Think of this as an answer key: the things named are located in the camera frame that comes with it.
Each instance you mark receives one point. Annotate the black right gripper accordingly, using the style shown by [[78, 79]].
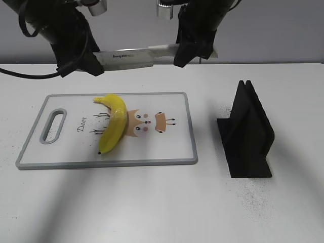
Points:
[[197, 26]]

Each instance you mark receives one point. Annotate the yellow plastic banana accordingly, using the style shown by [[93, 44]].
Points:
[[117, 122]]

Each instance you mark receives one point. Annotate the black knife stand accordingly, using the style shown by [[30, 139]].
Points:
[[246, 135]]

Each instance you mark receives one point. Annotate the white grey-rimmed cutting board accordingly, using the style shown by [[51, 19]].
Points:
[[67, 129]]

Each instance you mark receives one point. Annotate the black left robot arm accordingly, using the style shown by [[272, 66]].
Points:
[[35, 18]]

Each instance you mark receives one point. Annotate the white-handled kitchen knife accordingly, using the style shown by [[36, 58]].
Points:
[[126, 59]]

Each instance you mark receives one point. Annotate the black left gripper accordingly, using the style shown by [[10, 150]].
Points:
[[75, 47]]

